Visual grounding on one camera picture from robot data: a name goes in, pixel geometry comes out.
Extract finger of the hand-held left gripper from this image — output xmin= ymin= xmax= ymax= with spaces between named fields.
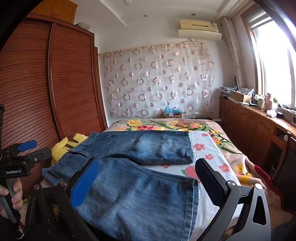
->
xmin=2 ymin=140 xmax=38 ymax=156
xmin=25 ymin=148 xmax=52 ymax=168

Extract brown slatted wooden wardrobe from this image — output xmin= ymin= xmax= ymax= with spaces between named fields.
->
xmin=0 ymin=13 xmax=108 ymax=202

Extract cardboard box with blue pack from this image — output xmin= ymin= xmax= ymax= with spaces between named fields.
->
xmin=164 ymin=107 xmax=184 ymax=119

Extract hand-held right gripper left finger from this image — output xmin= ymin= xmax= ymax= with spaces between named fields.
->
xmin=25 ymin=158 xmax=100 ymax=241

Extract pink figurine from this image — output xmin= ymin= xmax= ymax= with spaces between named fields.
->
xmin=265 ymin=93 xmax=274 ymax=111

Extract bed with floral sheet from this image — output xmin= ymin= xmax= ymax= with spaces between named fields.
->
xmin=102 ymin=118 xmax=266 ymax=187

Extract window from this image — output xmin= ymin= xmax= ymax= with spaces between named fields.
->
xmin=240 ymin=5 xmax=296 ymax=110

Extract long wooden cabinet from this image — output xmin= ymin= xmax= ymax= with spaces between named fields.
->
xmin=218 ymin=95 xmax=296 ymax=183

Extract white patterned window curtain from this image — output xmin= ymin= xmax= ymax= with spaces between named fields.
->
xmin=221 ymin=17 xmax=245 ymax=89

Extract sheer circle pattern curtain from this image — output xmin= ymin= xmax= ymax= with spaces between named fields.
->
xmin=99 ymin=41 xmax=216 ymax=119

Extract yellow plush toy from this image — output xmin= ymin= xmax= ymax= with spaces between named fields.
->
xmin=51 ymin=133 xmax=89 ymax=165

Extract cream wall air conditioner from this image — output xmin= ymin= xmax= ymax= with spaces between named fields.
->
xmin=178 ymin=19 xmax=222 ymax=42

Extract person's left hand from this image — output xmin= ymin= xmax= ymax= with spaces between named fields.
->
xmin=0 ymin=179 xmax=24 ymax=219

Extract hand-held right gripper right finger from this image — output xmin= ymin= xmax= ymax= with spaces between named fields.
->
xmin=195 ymin=158 xmax=271 ymax=241

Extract wooden overhead cupboard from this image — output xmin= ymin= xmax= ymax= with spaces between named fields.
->
xmin=30 ymin=0 xmax=78 ymax=25

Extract open cardboard box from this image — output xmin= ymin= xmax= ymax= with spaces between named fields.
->
xmin=231 ymin=90 xmax=252 ymax=103

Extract blue denim pants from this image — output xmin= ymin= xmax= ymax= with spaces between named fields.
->
xmin=42 ymin=131 xmax=200 ymax=240

